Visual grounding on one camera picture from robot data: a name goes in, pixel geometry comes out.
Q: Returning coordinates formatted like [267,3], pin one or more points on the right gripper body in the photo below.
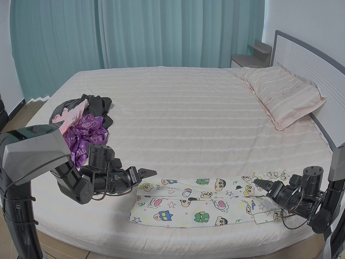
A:
[281,195]

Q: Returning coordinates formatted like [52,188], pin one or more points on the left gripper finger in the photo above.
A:
[143,178]
[145,172]

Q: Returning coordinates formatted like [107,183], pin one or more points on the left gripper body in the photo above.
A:
[124,181]

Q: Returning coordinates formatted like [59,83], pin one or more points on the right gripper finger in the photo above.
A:
[265,184]

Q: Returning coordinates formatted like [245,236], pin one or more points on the white printed pyjama garment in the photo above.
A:
[172,209]

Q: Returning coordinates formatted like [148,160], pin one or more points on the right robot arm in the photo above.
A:
[338,166]

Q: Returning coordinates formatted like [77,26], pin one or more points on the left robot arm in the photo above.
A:
[35,150]

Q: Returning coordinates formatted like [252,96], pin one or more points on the bed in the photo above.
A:
[188,112]

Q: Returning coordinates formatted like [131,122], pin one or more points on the purple satin garment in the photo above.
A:
[86,133]

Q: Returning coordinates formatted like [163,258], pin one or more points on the dark grey garment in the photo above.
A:
[105,104]

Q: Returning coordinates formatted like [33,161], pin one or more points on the pink garment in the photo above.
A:
[74,115]

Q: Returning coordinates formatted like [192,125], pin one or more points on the pale pink pillow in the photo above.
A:
[283,96]

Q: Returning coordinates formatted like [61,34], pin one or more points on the grey bedside table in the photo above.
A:
[250,59]

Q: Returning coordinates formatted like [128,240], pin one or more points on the black chest of drawers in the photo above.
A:
[3,115]

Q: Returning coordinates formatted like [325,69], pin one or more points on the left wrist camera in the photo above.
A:
[117,163]

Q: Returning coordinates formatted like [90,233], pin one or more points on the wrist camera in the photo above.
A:
[295,181]
[117,163]

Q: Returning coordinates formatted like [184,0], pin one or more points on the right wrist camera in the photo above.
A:
[295,181]

